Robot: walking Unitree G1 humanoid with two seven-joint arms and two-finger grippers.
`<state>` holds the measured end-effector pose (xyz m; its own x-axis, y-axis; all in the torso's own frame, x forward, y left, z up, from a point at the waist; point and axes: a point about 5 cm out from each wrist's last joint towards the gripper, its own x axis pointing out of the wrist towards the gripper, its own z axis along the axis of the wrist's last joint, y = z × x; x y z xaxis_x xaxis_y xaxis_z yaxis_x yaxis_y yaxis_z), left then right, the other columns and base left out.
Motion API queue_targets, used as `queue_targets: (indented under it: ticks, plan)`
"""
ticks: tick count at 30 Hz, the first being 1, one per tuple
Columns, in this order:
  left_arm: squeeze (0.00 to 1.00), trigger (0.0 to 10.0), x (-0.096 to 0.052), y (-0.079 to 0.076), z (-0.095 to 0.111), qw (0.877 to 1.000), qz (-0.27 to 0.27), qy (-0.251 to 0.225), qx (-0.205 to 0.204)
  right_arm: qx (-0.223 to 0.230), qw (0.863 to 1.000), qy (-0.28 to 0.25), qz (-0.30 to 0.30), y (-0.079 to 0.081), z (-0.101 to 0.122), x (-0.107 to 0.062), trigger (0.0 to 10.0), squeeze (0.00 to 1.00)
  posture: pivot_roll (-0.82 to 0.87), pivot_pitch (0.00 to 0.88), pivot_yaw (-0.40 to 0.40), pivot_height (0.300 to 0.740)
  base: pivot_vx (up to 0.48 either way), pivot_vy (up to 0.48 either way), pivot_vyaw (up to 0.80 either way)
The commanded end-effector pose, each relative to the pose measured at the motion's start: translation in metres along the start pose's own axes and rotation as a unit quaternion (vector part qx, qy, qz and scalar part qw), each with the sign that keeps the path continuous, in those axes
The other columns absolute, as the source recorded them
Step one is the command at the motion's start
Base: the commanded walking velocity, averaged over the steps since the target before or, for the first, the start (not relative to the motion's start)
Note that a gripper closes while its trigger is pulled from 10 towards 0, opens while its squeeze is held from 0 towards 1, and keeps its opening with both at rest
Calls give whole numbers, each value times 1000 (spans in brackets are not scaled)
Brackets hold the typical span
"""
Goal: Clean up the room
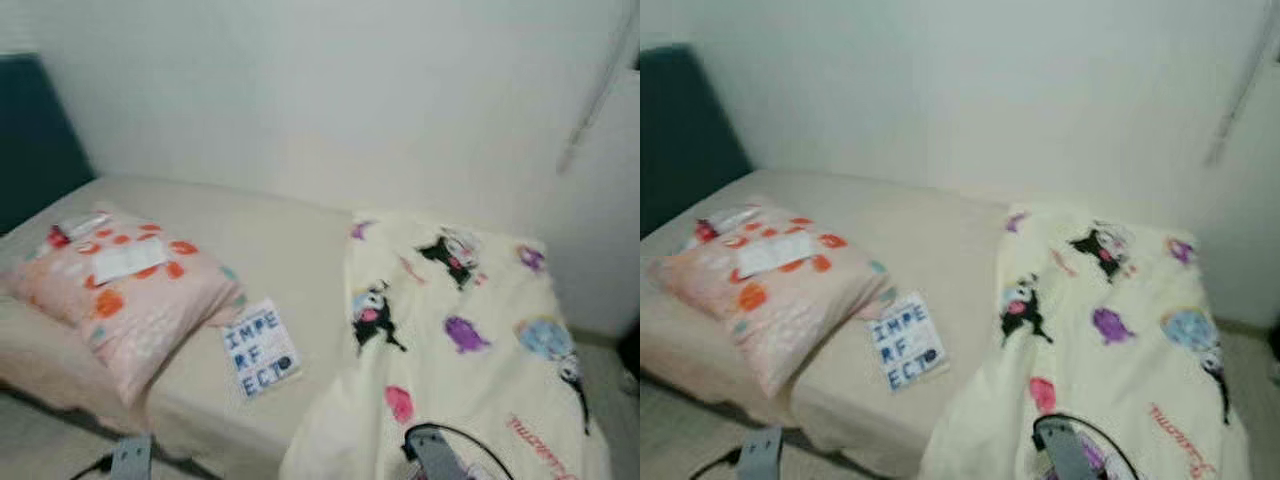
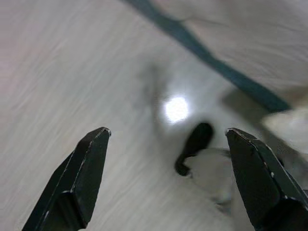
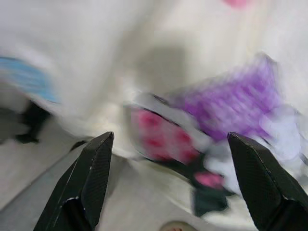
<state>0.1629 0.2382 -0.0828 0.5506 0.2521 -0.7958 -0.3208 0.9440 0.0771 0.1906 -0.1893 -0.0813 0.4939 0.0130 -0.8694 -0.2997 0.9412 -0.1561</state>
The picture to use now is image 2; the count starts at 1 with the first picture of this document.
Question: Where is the mattress with cream sheet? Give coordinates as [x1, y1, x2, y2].
[154, 0, 308, 102]

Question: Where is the white quilt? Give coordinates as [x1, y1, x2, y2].
[261, 104, 308, 169]

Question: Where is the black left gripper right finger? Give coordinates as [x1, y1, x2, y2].
[225, 127, 308, 231]

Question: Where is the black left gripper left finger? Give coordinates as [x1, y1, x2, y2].
[21, 127, 112, 231]

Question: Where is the blue fabric bed frame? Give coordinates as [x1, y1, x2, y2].
[119, 0, 292, 114]

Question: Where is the grey robot left leg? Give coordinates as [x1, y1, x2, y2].
[189, 147, 233, 212]

